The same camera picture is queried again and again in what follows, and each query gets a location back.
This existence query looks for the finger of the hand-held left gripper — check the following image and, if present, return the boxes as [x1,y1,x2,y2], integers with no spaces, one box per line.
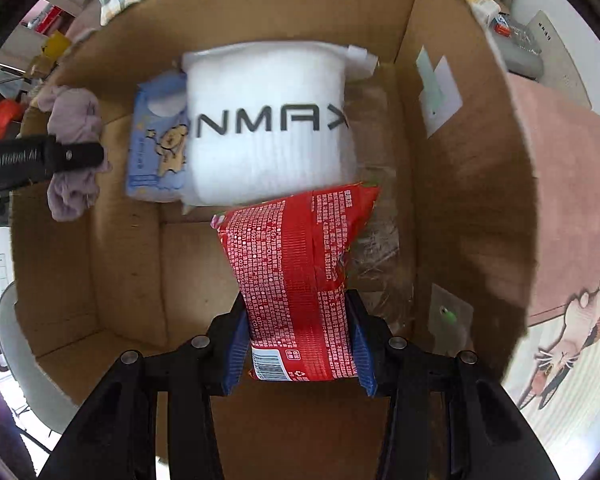
[52,142,105,175]

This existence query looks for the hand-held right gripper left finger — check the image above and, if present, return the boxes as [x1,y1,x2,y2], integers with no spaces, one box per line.
[38,291,251,480]

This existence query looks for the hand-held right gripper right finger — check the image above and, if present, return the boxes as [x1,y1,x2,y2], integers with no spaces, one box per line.
[344,288,562,480]

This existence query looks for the mauve cloth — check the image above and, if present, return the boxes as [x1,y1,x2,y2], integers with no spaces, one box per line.
[36,85,112,222]

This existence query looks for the blue tissue pack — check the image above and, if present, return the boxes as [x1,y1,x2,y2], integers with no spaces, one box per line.
[125,71,191,203]

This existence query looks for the red snack packet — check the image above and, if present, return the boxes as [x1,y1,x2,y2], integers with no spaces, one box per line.
[210,183,382,383]

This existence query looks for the cardboard box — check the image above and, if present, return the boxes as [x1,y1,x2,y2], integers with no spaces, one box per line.
[10,0,538,480]

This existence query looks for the white sock pack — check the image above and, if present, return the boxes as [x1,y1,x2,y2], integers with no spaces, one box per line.
[181,41,379,207]

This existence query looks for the yellow bag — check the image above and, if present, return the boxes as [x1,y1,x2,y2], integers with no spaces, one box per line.
[41,31,73,63]

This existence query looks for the pink printed rug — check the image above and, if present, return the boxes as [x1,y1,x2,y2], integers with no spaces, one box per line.
[500,72,600,456]

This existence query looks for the white paper sheet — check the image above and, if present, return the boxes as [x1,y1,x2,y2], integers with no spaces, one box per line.
[527,9,593,111]

